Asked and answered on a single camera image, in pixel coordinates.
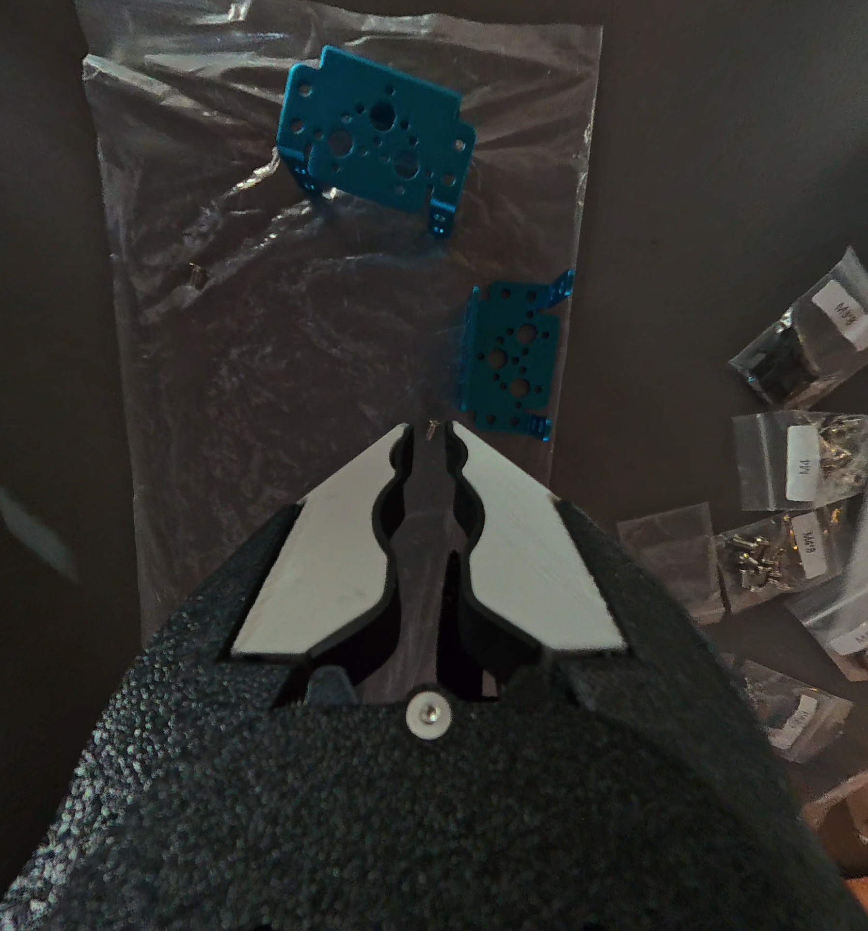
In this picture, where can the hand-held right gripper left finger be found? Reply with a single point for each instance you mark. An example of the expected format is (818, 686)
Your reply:
(310, 582)

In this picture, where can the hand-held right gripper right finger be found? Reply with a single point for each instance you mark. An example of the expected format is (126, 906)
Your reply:
(543, 582)

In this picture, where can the blue metal bracket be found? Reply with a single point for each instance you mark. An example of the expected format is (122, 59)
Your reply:
(419, 116)
(543, 349)

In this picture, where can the dark desk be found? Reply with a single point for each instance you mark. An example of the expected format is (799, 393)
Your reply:
(695, 182)

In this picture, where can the large clear plastic bag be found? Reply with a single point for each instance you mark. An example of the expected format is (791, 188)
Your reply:
(259, 364)

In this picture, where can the pile of small screw bags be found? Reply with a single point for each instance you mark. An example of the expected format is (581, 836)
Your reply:
(804, 465)

